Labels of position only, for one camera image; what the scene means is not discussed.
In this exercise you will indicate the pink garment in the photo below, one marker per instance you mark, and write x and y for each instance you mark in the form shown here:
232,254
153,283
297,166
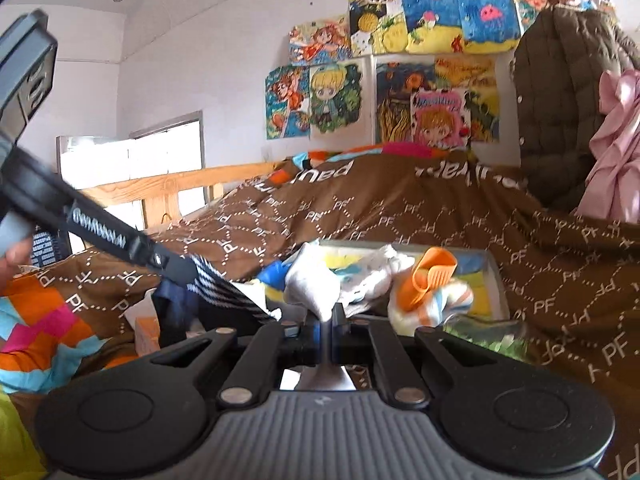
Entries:
615,150

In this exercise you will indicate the window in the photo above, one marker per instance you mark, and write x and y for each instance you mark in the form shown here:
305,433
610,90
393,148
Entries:
150,150

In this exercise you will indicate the olive quilted jacket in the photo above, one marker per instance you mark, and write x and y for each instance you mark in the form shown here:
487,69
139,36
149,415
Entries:
555,110

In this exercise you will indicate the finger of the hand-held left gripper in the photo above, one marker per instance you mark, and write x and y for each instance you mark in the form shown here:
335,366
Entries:
125,242

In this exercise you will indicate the yellow green cloth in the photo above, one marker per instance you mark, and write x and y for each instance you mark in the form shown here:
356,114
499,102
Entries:
17,435

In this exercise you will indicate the glass jar of green stars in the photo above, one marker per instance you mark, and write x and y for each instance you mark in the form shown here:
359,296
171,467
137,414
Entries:
490,337

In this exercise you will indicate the orange cuffed striped sock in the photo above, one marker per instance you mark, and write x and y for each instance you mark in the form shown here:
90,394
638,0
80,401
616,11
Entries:
430,280

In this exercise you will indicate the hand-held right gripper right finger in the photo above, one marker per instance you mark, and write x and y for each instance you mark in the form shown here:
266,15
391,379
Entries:
395,365

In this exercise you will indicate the grey tray with cartoon drawing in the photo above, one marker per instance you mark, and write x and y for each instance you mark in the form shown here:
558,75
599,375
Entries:
490,285

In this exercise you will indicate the brown printed blanket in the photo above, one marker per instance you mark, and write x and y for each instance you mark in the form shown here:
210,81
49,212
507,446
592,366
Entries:
450,200

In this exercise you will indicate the blue and yellow sock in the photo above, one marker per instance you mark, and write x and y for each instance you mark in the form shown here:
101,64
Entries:
270,276

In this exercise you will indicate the white sock with blue print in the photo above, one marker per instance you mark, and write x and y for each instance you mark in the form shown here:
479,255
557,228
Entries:
372,272

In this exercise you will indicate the wooden bed rail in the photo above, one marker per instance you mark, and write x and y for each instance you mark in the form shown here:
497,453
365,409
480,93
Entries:
160,185

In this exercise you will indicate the red and white carton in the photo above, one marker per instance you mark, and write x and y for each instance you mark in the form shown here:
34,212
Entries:
147,335

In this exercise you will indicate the navy striped sock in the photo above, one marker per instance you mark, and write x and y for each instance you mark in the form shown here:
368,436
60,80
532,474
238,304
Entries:
220,285

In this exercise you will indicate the person's left hand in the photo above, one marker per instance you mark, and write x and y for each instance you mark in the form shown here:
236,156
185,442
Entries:
14,259

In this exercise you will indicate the group of colourful wall drawings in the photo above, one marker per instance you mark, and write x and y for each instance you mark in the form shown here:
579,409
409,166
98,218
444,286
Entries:
400,60

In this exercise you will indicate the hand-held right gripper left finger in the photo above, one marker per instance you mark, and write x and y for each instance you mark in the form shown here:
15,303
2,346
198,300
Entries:
262,360

